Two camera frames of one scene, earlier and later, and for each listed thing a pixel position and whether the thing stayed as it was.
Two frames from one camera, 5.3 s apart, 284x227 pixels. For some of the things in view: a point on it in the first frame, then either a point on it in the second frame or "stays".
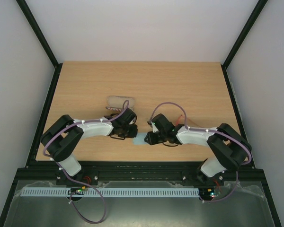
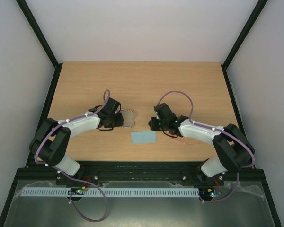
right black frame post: [239, 39] stays
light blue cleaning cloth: [139, 139] stays
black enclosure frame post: [57, 66] stays
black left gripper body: [128, 133] -> [114, 122]
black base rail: [240, 173] stays
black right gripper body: [155, 137] -> [153, 123]
